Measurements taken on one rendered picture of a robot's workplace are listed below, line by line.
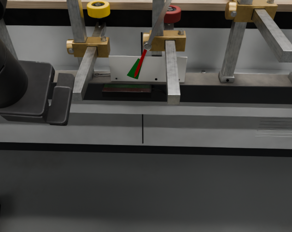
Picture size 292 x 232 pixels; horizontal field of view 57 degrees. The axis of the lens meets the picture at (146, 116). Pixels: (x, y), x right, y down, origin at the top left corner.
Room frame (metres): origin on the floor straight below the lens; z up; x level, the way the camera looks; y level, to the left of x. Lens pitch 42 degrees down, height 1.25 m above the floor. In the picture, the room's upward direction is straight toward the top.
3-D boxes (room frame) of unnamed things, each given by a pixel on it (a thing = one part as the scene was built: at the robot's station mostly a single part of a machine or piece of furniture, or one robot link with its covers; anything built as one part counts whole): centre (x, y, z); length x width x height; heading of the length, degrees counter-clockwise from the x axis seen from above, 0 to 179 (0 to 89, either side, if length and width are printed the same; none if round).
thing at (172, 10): (0.92, -0.08, 0.85); 0.08 x 0.08 x 0.11
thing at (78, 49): (0.82, 0.19, 0.82); 0.14 x 0.06 x 0.05; 88
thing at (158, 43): (0.81, -0.06, 0.85); 0.14 x 0.06 x 0.05; 88
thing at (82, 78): (0.77, 0.18, 0.82); 0.43 x 0.03 x 0.04; 178
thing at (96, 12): (0.96, 0.17, 0.85); 0.08 x 0.08 x 0.11
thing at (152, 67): (0.78, -0.01, 0.75); 0.26 x 0.01 x 0.10; 88
